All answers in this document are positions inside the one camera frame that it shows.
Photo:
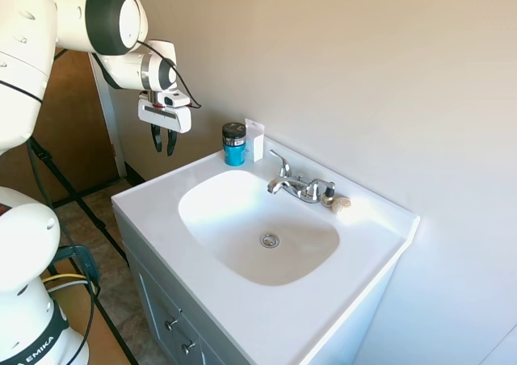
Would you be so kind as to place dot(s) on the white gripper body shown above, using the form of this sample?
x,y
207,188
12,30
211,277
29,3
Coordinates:
x,y
165,116

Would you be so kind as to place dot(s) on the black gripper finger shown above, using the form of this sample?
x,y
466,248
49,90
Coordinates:
x,y
171,142
157,139

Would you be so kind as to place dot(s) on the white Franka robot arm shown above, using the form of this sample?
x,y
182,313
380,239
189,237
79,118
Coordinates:
x,y
24,58

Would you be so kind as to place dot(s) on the black baseboard strip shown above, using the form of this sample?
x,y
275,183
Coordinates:
x,y
135,173

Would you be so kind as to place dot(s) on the blue jar with black lid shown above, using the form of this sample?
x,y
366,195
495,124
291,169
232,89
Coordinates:
x,y
234,151

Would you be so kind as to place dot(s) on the white cardboard package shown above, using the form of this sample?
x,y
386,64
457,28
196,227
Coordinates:
x,y
255,143

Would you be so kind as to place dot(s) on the brown wooden door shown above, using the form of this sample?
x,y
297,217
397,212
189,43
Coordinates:
x,y
72,139

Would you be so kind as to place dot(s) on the black tripod stand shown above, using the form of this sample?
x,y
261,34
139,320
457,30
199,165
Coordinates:
x,y
81,203

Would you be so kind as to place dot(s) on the chrome sink drain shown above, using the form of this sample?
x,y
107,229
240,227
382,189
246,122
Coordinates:
x,y
270,240

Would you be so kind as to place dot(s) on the black C clamp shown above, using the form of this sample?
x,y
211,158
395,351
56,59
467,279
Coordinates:
x,y
87,260

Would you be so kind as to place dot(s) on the grey vanity cabinet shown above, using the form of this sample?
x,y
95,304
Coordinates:
x,y
161,300

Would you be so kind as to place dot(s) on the small dark-capped bottle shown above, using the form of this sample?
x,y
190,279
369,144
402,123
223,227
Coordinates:
x,y
328,195

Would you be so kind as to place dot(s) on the beige seashell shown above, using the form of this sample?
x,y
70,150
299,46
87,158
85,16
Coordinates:
x,y
341,204

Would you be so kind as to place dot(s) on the small metal cabinet knob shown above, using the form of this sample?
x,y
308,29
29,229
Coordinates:
x,y
188,346
171,324

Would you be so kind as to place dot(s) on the white vanity sink top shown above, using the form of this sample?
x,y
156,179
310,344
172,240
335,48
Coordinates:
x,y
282,324

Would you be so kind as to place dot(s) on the small wrist camera box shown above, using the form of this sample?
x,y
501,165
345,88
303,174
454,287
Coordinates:
x,y
173,100

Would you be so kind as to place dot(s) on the white door frame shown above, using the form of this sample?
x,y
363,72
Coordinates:
x,y
111,118

